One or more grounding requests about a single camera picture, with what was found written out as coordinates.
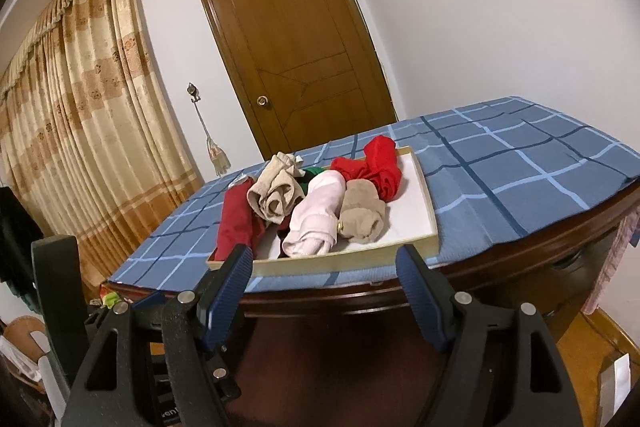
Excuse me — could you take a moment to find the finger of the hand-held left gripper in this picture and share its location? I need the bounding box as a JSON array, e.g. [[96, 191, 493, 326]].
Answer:
[[132, 293, 168, 312], [149, 339, 243, 427]]

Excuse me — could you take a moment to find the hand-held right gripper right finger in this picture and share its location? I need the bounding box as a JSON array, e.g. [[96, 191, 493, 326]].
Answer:
[[395, 243, 581, 427]]

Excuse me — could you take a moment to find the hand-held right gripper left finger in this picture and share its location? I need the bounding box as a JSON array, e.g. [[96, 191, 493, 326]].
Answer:
[[62, 243, 254, 427]]

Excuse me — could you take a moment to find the dark red underwear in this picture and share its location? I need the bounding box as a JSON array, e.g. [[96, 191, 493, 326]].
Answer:
[[214, 177, 269, 261]]

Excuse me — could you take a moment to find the shallow beige tray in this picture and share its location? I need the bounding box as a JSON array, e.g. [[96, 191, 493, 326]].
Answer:
[[206, 146, 441, 279]]

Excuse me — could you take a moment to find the tan sock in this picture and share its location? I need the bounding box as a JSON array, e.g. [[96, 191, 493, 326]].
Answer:
[[339, 179, 387, 243]]

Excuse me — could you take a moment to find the cream white underwear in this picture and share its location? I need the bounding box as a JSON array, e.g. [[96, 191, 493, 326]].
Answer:
[[246, 152, 307, 224]]

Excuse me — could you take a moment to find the pink underwear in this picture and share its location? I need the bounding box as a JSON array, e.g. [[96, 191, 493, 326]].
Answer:
[[281, 172, 349, 258]]

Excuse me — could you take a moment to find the dark wooden side drawer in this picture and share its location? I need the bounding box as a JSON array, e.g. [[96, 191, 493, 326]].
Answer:
[[541, 227, 627, 305]]

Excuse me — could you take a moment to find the dark wooden desk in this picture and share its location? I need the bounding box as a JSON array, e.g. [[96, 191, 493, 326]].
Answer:
[[107, 187, 640, 427]]

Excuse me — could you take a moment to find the curtain tieback tassel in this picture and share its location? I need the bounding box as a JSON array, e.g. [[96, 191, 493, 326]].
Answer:
[[194, 102, 231, 178]]

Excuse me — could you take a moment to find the blue plaid tablecloth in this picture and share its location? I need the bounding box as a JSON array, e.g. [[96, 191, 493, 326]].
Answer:
[[107, 96, 640, 294]]

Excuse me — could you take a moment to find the beige patterned curtain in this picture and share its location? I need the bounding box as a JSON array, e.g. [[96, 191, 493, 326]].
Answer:
[[0, 0, 203, 288]]

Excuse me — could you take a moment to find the pink striped hanging cloth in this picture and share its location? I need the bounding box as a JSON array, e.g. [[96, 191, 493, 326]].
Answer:
[[582, 211, 640, 315]]

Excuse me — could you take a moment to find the brown wooden door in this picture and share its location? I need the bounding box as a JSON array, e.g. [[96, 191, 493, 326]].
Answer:
[[185, 0, 398, 162]]

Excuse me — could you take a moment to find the metal drawer handle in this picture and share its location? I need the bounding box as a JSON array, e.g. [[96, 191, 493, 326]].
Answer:
[[552, 254, 585, 272]]

